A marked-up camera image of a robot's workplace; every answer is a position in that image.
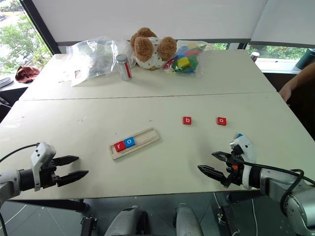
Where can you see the grey rounded robot leg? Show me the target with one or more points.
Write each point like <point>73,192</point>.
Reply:
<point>187,221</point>
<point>123,222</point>

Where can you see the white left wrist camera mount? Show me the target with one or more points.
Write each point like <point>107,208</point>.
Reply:
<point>41,152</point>

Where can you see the blue letter tile o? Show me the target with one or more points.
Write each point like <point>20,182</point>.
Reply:
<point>129,142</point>

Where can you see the clear jar with silver lid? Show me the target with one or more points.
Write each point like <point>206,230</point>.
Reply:
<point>123,68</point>

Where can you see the clear crumpled plastic bag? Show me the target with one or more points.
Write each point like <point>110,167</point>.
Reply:
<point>96,59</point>

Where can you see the red letter tile b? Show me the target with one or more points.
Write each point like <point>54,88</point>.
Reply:
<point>187,120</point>

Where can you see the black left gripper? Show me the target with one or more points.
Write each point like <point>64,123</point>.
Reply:
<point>48,175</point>

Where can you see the flat grey object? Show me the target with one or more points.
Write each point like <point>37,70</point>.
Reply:
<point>5,81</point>

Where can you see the bag of colourful blocks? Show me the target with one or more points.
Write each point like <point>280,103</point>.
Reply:
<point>187,59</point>

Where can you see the paper cup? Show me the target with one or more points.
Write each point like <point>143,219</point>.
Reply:
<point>255,56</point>

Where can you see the black table leg bracket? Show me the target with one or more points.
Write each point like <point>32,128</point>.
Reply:
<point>88,226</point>
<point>227,220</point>

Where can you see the reddish brown cloth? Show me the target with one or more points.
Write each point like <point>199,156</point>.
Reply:
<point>25,74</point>

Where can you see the black window frame post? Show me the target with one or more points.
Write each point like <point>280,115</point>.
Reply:
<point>39,24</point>

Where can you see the black table frame bar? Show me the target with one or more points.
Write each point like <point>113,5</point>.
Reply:
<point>49,204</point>

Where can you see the dark green bottle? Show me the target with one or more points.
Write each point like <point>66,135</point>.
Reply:
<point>306,60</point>

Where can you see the brown and white teddy bear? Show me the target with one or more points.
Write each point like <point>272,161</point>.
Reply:
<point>147,49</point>

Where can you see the red letter tile r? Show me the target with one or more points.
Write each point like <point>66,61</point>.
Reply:
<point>119,146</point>

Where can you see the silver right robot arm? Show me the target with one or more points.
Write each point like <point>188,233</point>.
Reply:
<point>283,186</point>

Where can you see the wooden letter block tray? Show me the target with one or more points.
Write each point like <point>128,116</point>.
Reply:
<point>147,137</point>

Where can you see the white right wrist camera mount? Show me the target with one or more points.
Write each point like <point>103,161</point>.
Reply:
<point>247,150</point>

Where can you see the red letter tile o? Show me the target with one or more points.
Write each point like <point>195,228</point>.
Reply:
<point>222,121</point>

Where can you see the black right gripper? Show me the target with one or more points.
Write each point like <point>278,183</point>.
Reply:
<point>235,175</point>

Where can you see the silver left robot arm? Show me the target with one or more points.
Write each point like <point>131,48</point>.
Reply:
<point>12,180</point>

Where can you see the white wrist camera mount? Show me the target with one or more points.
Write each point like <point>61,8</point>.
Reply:
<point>247,150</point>
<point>41,152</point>

